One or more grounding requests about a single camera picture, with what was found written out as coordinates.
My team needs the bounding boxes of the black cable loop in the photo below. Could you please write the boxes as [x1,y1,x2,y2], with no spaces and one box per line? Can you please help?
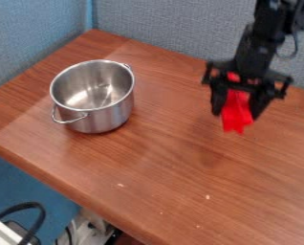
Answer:
[0,201,47,245]

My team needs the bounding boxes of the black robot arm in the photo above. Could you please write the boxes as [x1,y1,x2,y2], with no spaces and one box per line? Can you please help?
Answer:
[202,0,304,120]

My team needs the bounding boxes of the white cables under table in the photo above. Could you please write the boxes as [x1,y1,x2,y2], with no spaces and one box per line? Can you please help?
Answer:
[55,209,118,245]

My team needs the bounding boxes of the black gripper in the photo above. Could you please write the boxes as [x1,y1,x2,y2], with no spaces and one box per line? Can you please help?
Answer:
[202,24,292,120]

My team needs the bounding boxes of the stainless steel pot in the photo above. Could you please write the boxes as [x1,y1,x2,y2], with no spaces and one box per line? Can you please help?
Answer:
[50,59,136,134]

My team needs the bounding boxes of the white device under table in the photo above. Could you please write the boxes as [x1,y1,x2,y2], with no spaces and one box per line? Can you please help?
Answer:
[0,210,44,245]

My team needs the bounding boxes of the red plastic block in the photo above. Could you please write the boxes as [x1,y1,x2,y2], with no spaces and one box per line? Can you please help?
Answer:
[220,71,256,135]

